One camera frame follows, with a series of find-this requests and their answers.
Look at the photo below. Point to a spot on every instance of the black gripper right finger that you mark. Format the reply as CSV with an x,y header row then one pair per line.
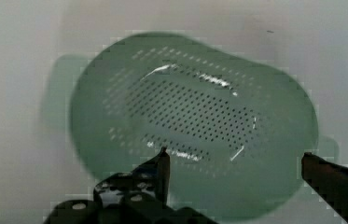
x,y
329,180

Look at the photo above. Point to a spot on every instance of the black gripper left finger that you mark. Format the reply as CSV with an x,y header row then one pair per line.
x,y
137,197

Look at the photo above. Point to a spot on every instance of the green plastic strainer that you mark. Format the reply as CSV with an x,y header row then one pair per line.
x,y
235,130

